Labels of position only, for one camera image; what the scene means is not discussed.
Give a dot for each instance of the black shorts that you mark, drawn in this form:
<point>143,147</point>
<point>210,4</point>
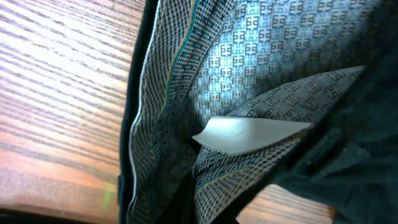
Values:
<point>227,97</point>

